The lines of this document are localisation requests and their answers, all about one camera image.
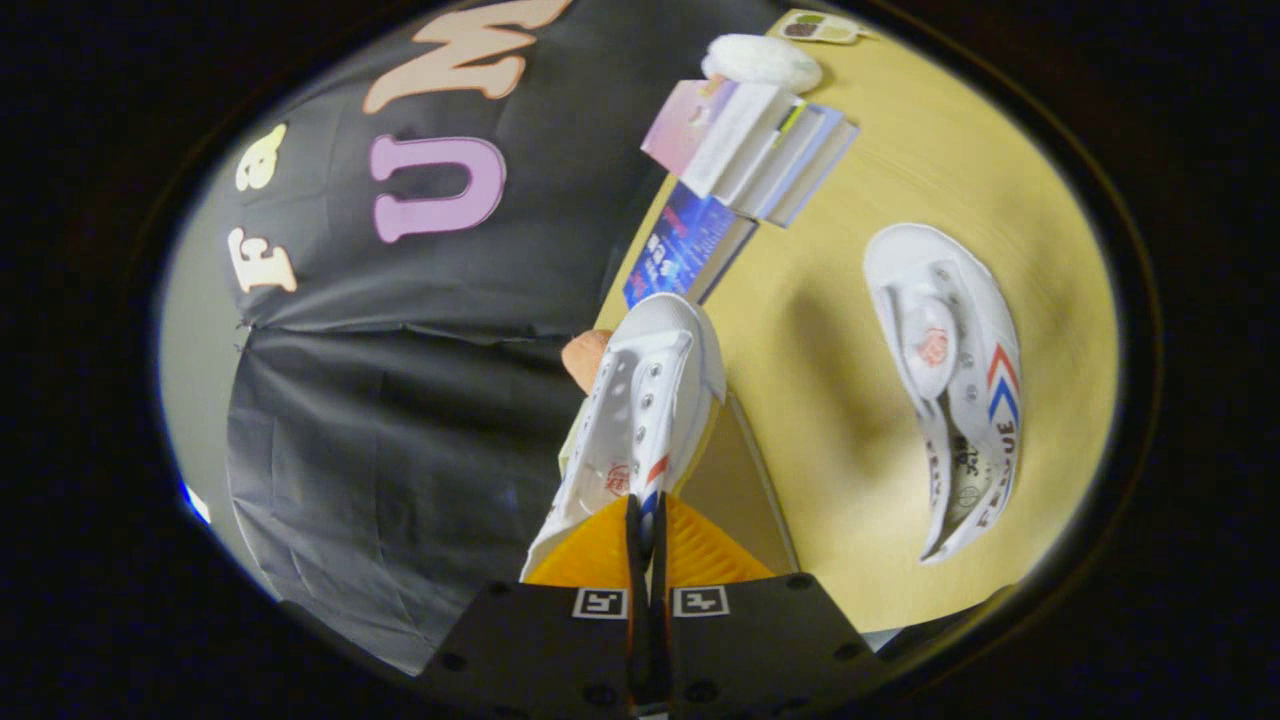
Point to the pink cover book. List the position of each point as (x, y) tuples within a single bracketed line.
[(675, 125)]

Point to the white fluffy plush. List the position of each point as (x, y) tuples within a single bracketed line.
[(760, 62)]

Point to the orange textured ball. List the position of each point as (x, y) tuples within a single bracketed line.
[(585, 358)]

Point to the blue hardcover book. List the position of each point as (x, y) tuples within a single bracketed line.
[(680, 245)]

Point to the white canvas shoe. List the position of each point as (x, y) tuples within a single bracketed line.
[(950, 330), (650, 390)]

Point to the black backdrop cloth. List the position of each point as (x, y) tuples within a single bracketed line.
[(400, 430)]

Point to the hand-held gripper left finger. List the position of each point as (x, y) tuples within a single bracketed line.
[(560, 640)]

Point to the grey-blue book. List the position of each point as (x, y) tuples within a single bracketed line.
[(810, 165)]

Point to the brown fabric storage box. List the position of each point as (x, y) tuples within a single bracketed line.
[(740, 500)]

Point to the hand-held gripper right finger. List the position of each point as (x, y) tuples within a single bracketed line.
[(760, 640)]

